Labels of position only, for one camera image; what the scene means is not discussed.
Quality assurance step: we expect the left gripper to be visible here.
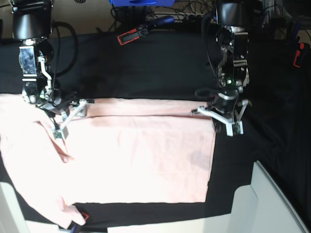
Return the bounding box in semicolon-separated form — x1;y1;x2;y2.
212;117;228;133

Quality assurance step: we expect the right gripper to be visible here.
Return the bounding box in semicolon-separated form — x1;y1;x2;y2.
61;99;95;121

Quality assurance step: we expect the light pink T-shirt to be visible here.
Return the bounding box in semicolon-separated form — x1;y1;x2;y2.
0;94;215;228

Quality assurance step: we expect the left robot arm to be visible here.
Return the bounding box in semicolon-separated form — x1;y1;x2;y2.
192;0;252;137

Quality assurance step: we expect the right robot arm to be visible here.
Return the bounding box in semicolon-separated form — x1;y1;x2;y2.
9;0;91;120

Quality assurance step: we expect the black tablecloth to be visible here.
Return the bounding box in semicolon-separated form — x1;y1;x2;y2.
0;23;311;231

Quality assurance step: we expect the red black clamp bottom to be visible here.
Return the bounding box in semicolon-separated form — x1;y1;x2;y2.
70;212;89;233

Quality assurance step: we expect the blue plastic object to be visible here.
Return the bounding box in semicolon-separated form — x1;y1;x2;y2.
109;0;175;7

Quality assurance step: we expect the red black clamp right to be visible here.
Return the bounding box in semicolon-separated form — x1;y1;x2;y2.
293;22;306;68

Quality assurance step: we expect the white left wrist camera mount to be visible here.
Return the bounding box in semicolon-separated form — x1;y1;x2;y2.
190;98;250;137

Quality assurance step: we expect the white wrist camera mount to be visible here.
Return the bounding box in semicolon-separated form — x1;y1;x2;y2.
52;100;88;141
190;98;250;137

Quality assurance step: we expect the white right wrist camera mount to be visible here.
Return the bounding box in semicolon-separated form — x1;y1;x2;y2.
52;100;88;141

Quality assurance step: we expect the blue-handled red black clamp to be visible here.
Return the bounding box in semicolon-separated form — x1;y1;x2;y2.
117;16;174;46

